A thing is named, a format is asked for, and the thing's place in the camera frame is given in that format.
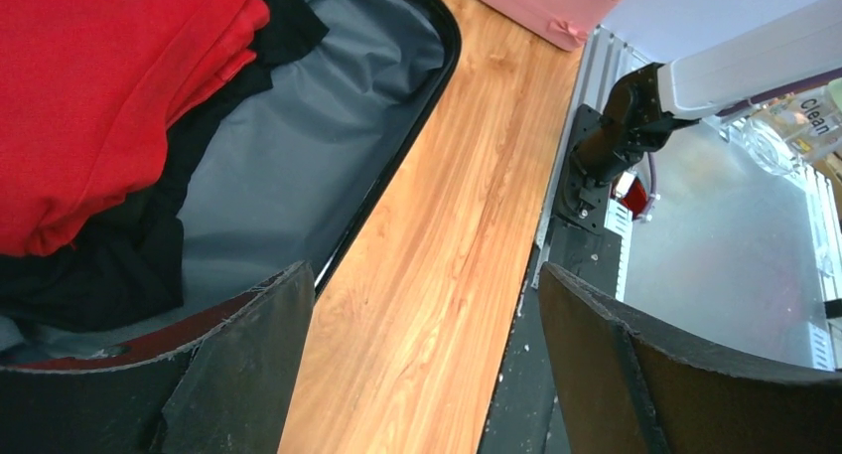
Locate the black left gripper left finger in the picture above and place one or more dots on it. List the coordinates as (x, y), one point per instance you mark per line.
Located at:
(219, 381)

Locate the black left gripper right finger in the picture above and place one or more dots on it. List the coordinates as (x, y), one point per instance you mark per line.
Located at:
(628, 382)

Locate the black garment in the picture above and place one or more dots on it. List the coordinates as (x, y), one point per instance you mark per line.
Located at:
(125, 265)

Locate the yellow cartoon hard-shell suitcase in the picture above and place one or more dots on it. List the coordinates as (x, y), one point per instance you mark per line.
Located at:
(293, 173)

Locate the red garment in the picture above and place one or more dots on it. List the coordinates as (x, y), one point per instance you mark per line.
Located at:
(88, 91)

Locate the pink jewelry box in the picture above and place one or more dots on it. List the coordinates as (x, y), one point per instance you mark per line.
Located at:
(566, 24)

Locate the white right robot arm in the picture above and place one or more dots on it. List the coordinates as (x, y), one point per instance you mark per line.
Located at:
(646, 106)

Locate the clear plastic bottle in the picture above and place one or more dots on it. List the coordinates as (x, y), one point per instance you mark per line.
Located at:
(795, 130)

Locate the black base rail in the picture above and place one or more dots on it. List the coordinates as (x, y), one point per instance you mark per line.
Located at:
(572, 273)

